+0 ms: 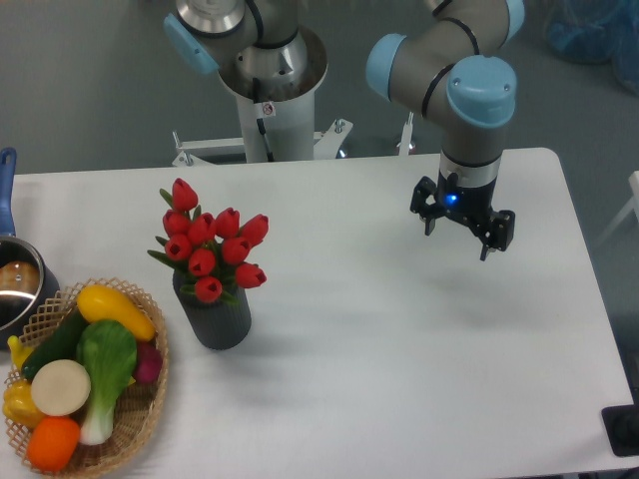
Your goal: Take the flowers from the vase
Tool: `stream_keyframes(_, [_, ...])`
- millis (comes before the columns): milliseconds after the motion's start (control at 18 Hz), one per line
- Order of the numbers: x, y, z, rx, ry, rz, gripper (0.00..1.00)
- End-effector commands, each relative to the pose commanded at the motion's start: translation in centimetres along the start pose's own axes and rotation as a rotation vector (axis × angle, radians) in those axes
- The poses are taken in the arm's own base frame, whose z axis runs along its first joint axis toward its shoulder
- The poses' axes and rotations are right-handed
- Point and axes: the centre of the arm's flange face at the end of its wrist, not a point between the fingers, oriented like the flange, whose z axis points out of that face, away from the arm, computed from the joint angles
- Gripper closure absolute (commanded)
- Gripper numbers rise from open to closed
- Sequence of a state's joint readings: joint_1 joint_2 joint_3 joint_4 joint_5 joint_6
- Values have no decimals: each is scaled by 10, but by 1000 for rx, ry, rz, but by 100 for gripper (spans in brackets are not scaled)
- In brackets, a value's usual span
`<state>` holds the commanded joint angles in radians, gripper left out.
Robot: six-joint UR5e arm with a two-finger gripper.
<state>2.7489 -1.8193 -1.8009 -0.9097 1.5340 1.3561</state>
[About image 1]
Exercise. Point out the red tulip bouquet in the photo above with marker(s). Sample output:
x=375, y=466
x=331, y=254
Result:
x=208, y=253

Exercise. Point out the yellow bell pepper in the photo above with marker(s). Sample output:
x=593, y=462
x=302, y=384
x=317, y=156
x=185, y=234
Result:
x=19, y=406

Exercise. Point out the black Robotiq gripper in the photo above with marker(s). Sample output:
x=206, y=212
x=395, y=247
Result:
x=468, y=206

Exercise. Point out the blue handled saucepan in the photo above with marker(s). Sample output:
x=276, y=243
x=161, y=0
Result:
x=26, y=280

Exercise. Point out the orange fruit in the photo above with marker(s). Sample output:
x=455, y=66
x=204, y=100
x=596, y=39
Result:
x=53, y=443

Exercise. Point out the purple red radish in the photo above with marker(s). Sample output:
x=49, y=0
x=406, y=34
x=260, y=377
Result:
x=149, y=363

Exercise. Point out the dark green cucumber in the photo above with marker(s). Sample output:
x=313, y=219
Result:
x=60, y=344

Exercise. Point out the dark grey ribbed vase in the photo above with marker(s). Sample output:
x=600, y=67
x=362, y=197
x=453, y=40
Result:
x=219, y=325

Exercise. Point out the woven wicker basket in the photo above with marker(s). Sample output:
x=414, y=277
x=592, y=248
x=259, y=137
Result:
x=137, y=411

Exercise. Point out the yellow squash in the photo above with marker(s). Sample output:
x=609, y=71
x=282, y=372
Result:
x=99, y=302

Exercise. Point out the blue plastic bag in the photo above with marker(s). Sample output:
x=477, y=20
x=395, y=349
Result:
x=597, y=32

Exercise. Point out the yellow banana tip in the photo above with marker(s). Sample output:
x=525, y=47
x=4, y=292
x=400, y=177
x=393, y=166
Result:
x=19, y=351

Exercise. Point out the white furniture frame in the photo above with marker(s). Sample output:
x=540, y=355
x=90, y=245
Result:
x=630, y=208

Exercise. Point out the black device at table edge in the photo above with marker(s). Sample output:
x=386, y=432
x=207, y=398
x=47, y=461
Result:
x=621, y=425

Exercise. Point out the green bok choy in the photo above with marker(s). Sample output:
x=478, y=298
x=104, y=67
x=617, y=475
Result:
x=108, y=352

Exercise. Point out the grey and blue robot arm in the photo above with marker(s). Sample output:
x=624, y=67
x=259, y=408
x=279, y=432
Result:
x=450, y=76

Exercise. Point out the white round radish slice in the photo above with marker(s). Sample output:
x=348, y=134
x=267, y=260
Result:
x=61, y=387

